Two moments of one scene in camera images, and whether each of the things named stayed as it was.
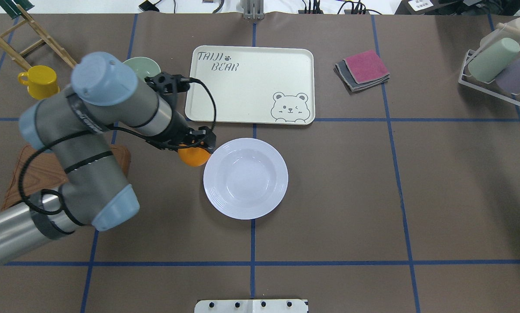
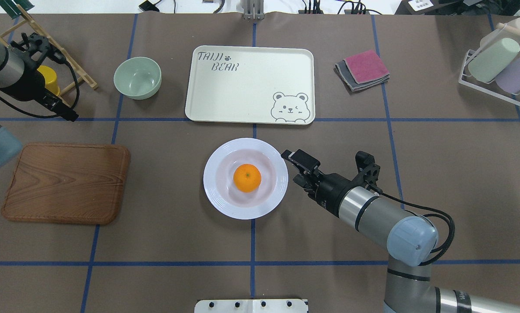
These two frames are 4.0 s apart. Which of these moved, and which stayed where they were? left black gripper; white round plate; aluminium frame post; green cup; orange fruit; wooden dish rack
Moved: orange fruit; left black gripper
Stayed: aluminium frame post; wooden dish rack; green cup; white round plate
